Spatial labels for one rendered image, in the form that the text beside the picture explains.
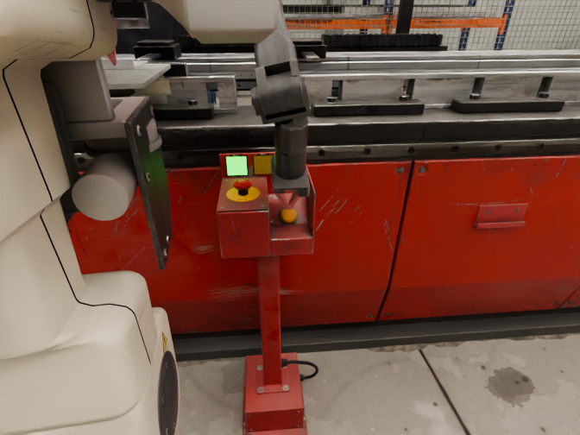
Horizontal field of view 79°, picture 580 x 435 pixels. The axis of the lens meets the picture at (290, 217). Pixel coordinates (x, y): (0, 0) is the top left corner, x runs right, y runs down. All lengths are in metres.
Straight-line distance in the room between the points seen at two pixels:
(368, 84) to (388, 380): 0.98
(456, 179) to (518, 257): 0.41
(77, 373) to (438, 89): 1.03
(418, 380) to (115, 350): 1.21
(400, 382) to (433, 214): 0.61
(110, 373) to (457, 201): 1.00
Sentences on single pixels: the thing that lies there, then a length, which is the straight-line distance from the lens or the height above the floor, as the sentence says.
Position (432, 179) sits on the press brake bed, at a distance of 1.08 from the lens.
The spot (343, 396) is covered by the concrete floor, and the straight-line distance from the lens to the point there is 1.35.
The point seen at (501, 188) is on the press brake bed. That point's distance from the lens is 1.20.
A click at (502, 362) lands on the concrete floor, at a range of 1.61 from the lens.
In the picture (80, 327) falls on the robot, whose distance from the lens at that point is 0.35.
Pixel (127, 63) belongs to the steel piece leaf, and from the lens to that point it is 0.97.
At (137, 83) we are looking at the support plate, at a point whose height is 1.00.
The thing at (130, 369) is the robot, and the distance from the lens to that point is 0.37.
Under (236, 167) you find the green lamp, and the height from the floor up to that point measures 0.81.
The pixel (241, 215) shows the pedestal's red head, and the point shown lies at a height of 0.77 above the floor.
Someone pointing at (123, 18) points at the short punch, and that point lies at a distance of 1.06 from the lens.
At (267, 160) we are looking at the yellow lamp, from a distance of 0.83.
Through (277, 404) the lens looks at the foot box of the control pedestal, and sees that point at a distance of 1.18.
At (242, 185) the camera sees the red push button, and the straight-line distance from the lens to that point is 0.75.
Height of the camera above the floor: 1.13
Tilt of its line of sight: 31 degrees down
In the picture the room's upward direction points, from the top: straight up
